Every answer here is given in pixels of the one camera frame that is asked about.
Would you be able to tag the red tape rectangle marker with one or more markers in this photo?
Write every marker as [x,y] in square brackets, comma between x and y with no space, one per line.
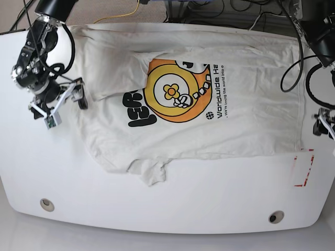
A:
[302,166]

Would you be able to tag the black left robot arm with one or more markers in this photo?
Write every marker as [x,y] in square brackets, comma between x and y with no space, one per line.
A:
[315,19]

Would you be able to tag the table cable grommet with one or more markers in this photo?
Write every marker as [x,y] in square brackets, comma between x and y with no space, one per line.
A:
[276,217]
[47,205]

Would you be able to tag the left table cable grommet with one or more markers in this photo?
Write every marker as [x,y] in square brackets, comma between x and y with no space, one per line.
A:
[47,205]

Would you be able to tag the white t-shirt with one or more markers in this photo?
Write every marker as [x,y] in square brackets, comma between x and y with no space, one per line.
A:
[154,97]

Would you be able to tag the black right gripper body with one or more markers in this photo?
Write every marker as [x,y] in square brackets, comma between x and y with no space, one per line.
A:
[45,92]

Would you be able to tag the right table cable grommet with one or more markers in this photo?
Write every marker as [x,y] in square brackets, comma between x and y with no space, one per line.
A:
[276,217]

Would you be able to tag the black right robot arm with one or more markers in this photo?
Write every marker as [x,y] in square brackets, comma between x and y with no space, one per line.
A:
[32,71]

